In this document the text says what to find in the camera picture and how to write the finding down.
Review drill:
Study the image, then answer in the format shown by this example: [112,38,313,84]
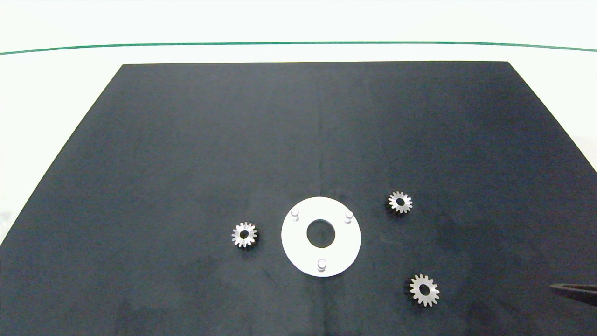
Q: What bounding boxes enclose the round white pin plate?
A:
[281,196,361,278]

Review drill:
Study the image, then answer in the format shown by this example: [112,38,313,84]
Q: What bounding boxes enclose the dark mat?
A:
[0,61,597,336]

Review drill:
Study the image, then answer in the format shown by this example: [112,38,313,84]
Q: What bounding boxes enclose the small steel gear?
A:
[388,191,413,214]
[409,274,440,307]
[231,222,258,248]

